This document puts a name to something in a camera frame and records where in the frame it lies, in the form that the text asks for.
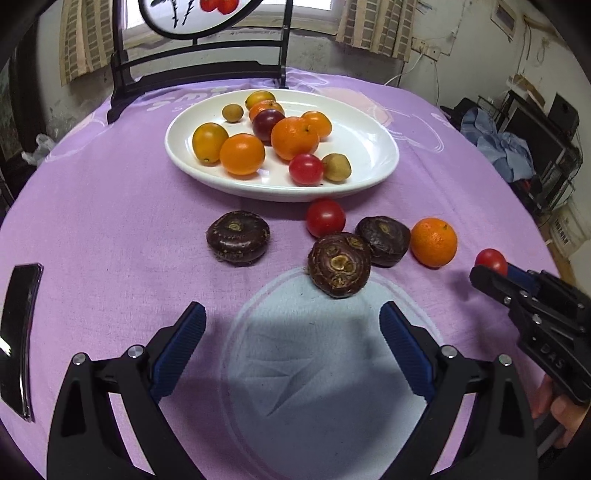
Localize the black monitor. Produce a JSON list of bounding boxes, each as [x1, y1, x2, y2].
[[501, 90, 583, 208]]

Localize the window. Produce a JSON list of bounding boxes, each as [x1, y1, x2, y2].
[[124, 0, 342, 40]]

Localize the white oval plate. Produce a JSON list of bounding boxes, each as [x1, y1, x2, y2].
[[165, 89, 400, 203]]

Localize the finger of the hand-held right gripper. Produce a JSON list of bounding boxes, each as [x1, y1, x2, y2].
[[506, 261, 562, 297], [469, 266, 533, 310]]

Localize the person's right hand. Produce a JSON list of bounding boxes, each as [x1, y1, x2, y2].
[[531, 374, 587, 448]]

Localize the black speaker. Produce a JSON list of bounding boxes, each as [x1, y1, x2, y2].
[[549, 92, 580, 134]]

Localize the large yellow-orange tomato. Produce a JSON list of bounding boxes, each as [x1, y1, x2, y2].
[[192, 122, 230, 166]]

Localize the white wall socket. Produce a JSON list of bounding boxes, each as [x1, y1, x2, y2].
[[411, 39, 441, 61]]

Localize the black smartphone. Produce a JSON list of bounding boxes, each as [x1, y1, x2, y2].
[[0, 262, 44, 423]]

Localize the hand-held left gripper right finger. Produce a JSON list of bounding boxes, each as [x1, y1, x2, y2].
[[379, 301, 541, 480]]

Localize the white cable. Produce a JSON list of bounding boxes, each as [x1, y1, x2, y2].
[[385, 55, 423, 86]]

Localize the small yellow tomato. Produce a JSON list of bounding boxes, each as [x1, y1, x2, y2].
[[245, 90, 277, 110]]

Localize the dark purple tomato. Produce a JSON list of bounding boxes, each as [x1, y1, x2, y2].
[[252, 109, 286, 143]]

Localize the orange mandarin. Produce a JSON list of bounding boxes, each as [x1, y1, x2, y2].
[[410, 217, 458, 269], [249, 100, 285, 121], [270, 117, 320, 162]]

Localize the dark brown water chestnut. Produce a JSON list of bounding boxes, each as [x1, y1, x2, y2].
[[355, 215, 411, 268], [308, 233, 372, 299], [206, 210, 271, 265]]

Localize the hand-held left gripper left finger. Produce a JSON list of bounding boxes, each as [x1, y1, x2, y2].
[[46, 301, 207, 480]]

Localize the large orange tomato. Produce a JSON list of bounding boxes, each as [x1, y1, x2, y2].
[[219, 133, 266, 177]]

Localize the red cherry tomato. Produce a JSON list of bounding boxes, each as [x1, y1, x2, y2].
[[289, 154, 325, 187], [475, 248, 509, 278], [305, 198, 346, 239]]

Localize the blue cloth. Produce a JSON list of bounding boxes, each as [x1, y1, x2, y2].
[[462, 108, 539, 183]]

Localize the white wall box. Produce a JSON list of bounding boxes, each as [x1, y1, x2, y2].
[[490, 0, 517, 40]]

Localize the small orange tomato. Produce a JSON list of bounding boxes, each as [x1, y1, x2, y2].
[[300, 111, 333, 140]]

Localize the black framed cabinet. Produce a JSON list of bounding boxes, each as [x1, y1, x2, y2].
[[0, 46, 51, 185]]

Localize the white plastic bag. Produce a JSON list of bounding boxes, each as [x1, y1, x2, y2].
[[23, 134, 58, 164]]

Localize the checked beige curtain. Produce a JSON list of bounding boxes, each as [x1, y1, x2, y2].
[[336, 0, 416, 60], [60, 0, 125, 86]]

